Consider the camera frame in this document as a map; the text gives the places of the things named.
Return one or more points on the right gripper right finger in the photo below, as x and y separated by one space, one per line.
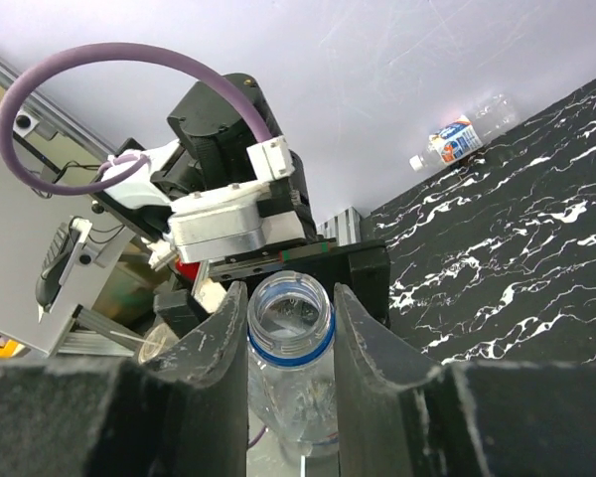
402 414

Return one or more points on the clear water bottle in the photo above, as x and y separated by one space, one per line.
467 133

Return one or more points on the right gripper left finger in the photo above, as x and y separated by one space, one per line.
184 413

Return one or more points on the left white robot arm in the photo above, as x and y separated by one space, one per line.
211 143

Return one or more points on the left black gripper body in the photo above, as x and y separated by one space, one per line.
288 263

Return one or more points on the Pepsi plastic bottle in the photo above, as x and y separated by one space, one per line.
291 325

